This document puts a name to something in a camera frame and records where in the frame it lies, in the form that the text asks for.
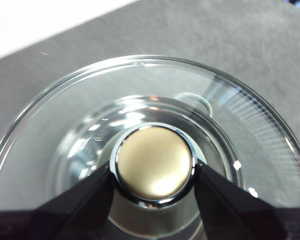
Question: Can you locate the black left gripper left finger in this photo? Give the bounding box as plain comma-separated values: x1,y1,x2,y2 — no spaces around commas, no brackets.
0,160,117,240

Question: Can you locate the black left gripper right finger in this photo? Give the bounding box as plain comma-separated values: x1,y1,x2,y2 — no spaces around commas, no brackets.
194,165,300,240

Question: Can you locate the glass lid with green knob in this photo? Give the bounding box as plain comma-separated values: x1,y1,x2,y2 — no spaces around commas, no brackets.
0,54,300,240

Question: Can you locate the sage green electric cooking pot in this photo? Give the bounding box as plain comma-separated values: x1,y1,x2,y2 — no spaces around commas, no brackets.
46,91,246,240

